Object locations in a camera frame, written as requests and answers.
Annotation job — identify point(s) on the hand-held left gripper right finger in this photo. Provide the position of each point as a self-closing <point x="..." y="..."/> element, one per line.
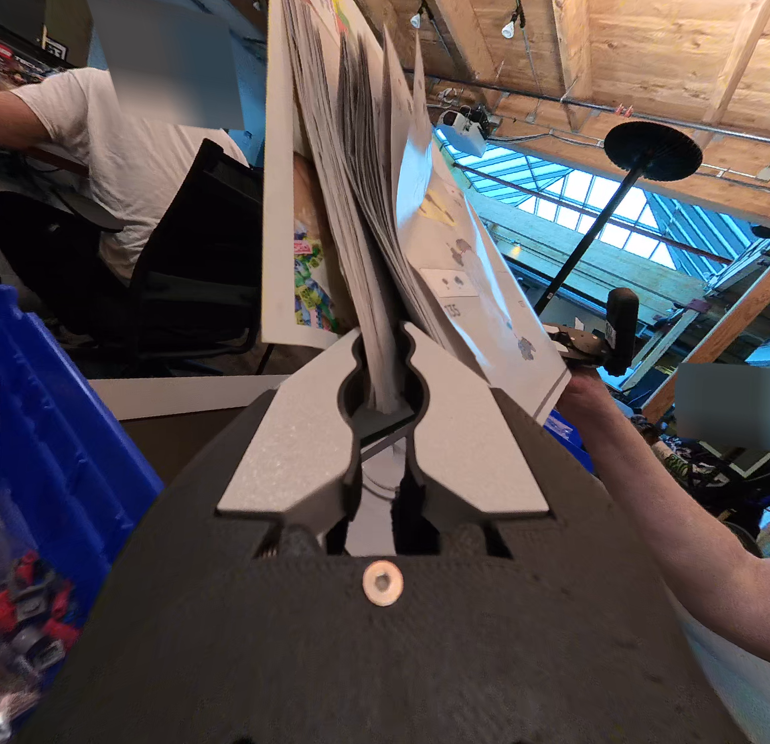
<point x="481" y="455"/>

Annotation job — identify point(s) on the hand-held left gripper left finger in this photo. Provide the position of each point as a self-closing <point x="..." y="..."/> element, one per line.
<point x="289" y="455"/>

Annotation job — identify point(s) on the lego instruction booklet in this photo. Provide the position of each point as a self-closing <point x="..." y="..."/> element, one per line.
<point x="433" y="226"/>

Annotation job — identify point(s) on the person's right forearm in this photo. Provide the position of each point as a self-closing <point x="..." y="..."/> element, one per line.
<point x="661" y="503"/>

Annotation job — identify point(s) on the blue plastic bin with tag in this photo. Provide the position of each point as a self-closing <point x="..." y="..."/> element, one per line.
<point x="72" y="443"/>

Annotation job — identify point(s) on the black office chair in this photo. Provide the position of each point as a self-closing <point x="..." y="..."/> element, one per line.
<point x="198" y="244"/>

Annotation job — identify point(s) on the white ceiling projector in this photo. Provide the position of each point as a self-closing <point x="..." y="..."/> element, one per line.
<point x="463" y="131"/>

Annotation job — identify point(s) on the clear plastic parts bags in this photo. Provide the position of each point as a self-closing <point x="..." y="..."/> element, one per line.
<point x="36" y="605"/>

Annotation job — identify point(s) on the ceiling spotlight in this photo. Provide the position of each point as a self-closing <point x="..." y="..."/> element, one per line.
<point x="509" y="30"/>
<point x="416" y="21"/>

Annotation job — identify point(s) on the colourful toy box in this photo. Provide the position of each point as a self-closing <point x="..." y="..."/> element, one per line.
<point x="27" y="67"/>

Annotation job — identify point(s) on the wooden support post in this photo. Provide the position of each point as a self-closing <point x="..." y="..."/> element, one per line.
<point x="716" y="335"/>

